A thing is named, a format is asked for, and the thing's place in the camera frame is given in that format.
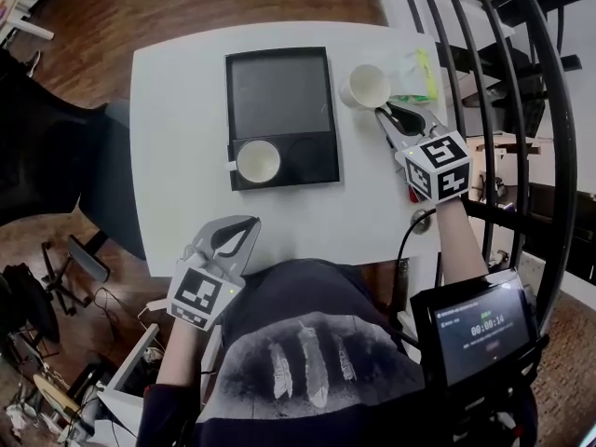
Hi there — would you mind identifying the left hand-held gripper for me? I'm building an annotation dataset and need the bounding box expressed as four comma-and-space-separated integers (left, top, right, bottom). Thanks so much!
166, 215, 263, 332

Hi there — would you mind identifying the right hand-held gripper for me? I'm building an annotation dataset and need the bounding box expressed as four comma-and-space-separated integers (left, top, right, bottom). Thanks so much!
374, 102, 472, 204

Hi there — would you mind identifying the plain white cup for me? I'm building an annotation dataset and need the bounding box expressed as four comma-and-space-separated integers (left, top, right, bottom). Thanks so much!
338, 63, 392, 111

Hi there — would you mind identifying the white cup with brown rim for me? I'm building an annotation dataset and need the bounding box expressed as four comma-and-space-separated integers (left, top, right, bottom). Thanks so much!
225, 139, 282, 184

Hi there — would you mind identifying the person's left forearm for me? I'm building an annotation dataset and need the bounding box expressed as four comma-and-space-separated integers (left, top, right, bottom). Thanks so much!
156, 317, 220, 390

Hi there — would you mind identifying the person's right forearm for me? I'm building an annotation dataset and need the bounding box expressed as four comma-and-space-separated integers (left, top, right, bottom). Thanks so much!
435, 197, 490, 288

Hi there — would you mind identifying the clear plastic bag yellow-green print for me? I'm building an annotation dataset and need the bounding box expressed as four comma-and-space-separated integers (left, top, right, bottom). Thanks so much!
388, 47, 441, 106

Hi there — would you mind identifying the round grey desk grommet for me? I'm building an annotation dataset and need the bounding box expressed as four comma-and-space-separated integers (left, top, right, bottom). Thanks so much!
410, 209, 433, 236

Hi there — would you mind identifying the black square tray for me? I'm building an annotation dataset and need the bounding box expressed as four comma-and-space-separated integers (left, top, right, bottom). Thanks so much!
224, 47, 341, 193

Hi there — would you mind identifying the black metal railing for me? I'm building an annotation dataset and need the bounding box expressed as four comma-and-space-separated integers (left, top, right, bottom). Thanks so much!
390, 0, 596, 325

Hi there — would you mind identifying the person's dark feather-print shirt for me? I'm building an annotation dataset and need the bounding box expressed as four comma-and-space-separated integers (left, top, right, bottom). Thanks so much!
139, 258, 541, 447

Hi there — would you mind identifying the black office chair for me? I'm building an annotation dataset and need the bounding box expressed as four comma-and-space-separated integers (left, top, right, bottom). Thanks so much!
0, 48, 151, 317

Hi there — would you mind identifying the black bag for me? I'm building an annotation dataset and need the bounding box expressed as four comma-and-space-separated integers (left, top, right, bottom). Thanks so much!
0, 263, 61, 344

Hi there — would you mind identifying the black display monitor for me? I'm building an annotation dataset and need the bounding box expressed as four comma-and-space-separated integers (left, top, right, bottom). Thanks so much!
409, 267, 550, 390

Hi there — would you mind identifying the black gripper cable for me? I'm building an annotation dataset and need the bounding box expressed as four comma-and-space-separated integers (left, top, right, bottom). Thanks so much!
395, 212, 433, 297

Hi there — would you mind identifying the black floor cable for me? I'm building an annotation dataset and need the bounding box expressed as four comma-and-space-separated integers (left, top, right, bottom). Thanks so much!
92, 286, 142, 344

